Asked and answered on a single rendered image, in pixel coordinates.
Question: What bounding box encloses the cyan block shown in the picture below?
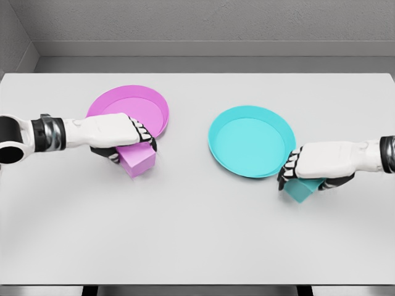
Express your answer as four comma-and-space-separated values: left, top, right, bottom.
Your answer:
283, 178, 323, 204

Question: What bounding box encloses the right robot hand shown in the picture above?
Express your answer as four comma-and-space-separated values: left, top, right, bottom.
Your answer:
276, 142, 360, 192

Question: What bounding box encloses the pink plate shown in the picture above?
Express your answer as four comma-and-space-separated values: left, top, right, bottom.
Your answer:
86, 85, 170, 139

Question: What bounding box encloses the pink block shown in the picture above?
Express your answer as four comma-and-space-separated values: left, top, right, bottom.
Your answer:
115, 141, 157, 181

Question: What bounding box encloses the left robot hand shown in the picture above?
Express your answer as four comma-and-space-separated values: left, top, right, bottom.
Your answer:
87, 112, 158, 164

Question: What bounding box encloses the cyan plate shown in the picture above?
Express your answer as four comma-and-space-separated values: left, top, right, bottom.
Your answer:
207, 105, 297, 179

